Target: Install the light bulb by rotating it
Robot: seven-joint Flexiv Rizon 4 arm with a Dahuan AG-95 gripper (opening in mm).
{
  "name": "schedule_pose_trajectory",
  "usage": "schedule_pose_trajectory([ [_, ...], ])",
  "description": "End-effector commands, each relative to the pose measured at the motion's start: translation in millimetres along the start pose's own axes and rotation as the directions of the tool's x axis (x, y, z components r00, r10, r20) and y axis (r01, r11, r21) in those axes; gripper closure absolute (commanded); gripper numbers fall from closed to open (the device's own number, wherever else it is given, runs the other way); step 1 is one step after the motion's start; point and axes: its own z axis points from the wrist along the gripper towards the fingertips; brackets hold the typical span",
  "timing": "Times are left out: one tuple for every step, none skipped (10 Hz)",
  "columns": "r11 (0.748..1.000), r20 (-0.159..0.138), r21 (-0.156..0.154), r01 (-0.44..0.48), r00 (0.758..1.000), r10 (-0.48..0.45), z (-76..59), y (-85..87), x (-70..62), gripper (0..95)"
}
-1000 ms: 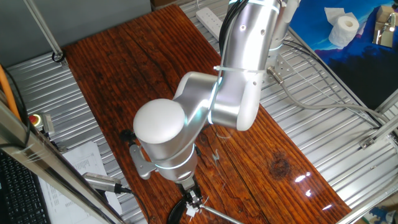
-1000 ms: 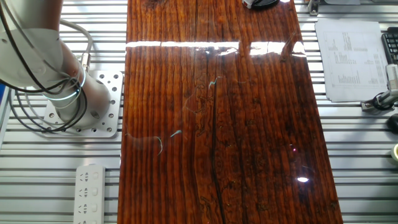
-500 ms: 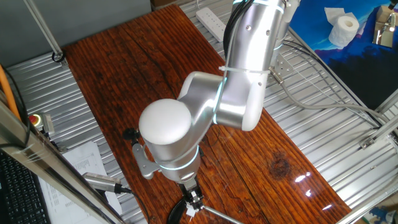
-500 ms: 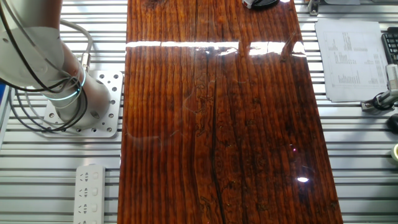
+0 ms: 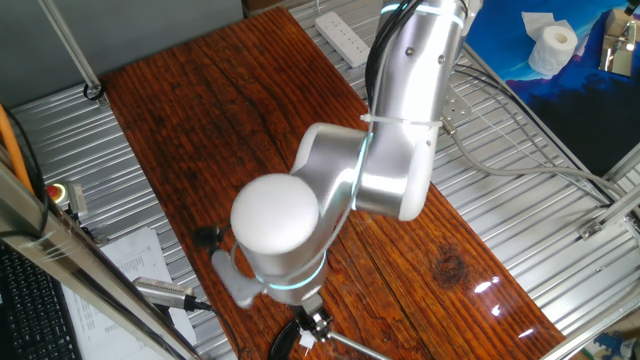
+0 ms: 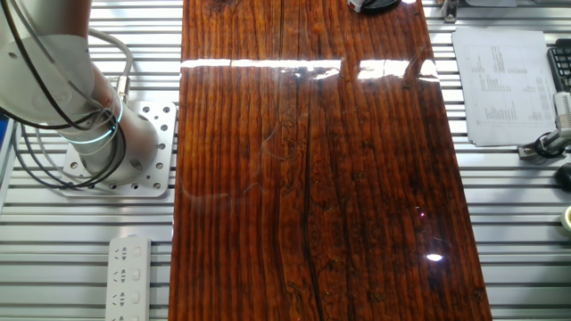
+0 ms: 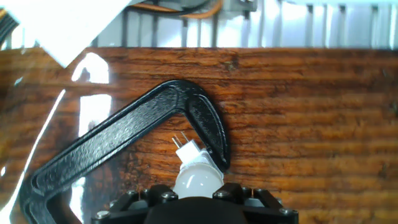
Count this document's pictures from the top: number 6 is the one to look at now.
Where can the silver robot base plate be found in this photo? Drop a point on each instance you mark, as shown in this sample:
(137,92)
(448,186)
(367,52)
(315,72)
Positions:
(163,134)

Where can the printed paper sheets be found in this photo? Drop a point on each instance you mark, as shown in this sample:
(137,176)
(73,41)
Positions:
(504,84)

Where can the black keyboard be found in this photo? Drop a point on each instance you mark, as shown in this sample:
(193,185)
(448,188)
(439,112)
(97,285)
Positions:
(561,64)

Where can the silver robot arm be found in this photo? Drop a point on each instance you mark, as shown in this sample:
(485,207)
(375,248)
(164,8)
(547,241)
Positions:
(138,142)

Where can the black round object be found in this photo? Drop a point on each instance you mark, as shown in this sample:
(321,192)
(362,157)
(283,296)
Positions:
(565,176)

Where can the brown wooden board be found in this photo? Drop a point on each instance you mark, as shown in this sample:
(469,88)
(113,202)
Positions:
(312,200)

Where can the grey metal clamp tool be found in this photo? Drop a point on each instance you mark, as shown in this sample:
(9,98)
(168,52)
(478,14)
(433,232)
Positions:
(527,150)

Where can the white power strip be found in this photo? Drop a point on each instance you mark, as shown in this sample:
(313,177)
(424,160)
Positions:
(128,281)

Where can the ribbed silver exterior camera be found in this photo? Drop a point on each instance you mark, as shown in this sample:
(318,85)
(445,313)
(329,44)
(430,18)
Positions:
(563,111)

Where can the small metal bracket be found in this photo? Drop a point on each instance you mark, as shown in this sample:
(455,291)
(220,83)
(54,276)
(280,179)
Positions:
(449,11)

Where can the pale tape roll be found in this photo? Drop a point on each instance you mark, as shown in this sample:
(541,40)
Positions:
(567,218)

